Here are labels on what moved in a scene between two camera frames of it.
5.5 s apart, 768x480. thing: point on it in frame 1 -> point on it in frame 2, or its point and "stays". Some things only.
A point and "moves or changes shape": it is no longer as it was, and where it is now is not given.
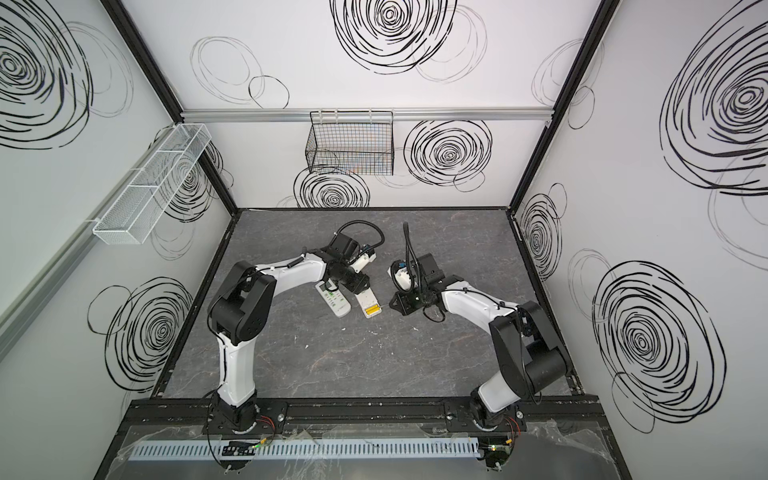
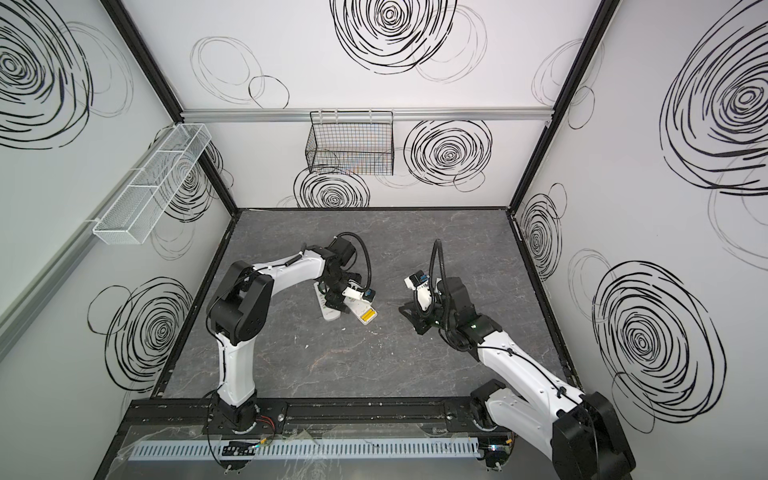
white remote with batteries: (369, 303) moves or changes shape
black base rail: (358, 414) stays
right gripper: (408, 302) -> (417, 312)
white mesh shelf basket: (136, 213) stays
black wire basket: (351, 143) stays
